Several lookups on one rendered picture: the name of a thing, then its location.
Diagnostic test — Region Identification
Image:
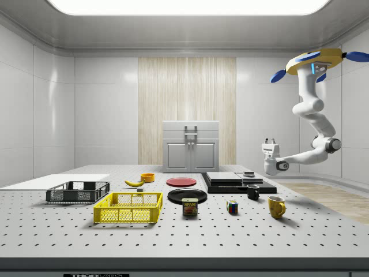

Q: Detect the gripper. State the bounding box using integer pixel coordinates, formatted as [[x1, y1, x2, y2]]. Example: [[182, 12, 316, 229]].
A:
[[261, 137, 280, 159]]

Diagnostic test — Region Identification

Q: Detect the yellow mug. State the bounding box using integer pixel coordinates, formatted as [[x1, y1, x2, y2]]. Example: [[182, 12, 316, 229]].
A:
[[268, 196, 287, 219]]

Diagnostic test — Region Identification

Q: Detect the black mug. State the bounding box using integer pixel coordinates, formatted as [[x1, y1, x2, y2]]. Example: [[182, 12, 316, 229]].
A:
[[246, 184, 260, 200]]

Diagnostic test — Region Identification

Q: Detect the black stove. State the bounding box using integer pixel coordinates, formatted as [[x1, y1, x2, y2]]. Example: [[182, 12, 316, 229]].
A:
[[201, 171, 278, 194]]

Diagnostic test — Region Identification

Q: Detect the white cabinet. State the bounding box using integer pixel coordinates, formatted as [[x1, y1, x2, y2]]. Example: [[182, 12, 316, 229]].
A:
[[162, 120, 220, 173]]

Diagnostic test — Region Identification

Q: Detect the red plate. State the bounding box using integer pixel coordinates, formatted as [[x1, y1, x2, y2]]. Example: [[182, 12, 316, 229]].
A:
[[166, 177, 197, 187]]

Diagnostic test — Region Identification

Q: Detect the flat-sided can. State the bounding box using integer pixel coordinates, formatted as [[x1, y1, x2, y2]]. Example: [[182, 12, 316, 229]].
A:
[[182, 197, 199, 216]]

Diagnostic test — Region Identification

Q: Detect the black plate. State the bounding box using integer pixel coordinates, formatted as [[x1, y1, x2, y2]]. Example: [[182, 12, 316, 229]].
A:
[[167, 188, 208, 204]]

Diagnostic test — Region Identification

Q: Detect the drone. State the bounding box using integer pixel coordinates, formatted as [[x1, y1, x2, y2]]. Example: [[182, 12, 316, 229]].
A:
[[269, 48, 369, 84]]

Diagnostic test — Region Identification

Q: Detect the yellow basket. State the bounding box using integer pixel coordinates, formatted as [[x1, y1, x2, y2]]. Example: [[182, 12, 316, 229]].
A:
[[93, 192, 163, 224]]

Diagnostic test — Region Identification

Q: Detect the dark grey basket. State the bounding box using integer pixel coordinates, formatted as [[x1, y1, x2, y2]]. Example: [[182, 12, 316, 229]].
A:
[[46, 181, 111, 204]]

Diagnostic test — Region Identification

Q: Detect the white board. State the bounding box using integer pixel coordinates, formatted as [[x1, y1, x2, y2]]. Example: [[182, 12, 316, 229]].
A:
[[0, 174, 111, 190]]

